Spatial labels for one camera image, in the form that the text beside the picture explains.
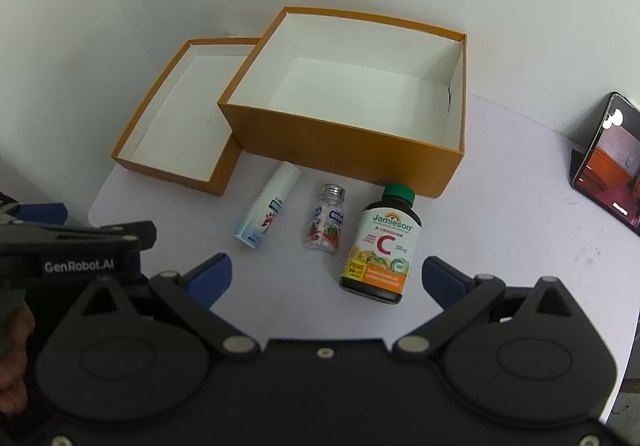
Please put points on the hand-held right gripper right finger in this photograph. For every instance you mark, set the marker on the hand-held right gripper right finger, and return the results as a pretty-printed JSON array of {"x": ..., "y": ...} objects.
[{"x": 444, "y": 278}]

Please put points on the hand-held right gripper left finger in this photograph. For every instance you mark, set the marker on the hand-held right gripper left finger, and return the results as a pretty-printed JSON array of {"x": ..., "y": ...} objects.
[{"x": 211, "y": 277}]

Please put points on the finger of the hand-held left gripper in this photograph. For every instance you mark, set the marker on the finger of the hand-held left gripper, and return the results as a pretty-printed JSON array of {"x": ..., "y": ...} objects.
[
  {"x": 45, "y": 213},
  {"x": 125, "y": 230}
]

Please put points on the dark green-capped vitamin bottle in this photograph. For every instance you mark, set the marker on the dark green-capped vitamin bottle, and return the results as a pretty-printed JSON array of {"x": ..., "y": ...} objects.
[{"x": 380, "y": 251}]

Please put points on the white spray tube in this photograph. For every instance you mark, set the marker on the white spray tube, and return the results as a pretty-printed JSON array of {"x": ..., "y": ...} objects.
[{"x": 267, "y": 211}]

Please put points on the small clear plastic bottle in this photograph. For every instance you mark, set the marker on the small clear plastic bottle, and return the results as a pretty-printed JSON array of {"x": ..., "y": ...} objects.
[{"x": 325, "y": 226}]

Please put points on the deep orange cardboard box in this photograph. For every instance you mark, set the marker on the deep orange cardboard box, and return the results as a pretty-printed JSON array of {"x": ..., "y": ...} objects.
[{"x": 350, "y": 140}]

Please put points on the person's left hand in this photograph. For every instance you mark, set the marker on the person's left hand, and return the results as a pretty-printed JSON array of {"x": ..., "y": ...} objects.
[{"x": 15, "y": 376}]

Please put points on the shallow orange box lid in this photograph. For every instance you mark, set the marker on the shallow orange box lid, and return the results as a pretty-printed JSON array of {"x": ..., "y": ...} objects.
[{"x": 175, "y": 115}]

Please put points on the dark grey phone stand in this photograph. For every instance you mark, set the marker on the dark grey phone stand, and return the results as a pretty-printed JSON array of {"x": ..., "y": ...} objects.
[{"x": 576, "y": 165}]

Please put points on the black smartphone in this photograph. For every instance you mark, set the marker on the black smartphone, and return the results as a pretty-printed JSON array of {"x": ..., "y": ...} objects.
[{"x": 610, "y": 165}]

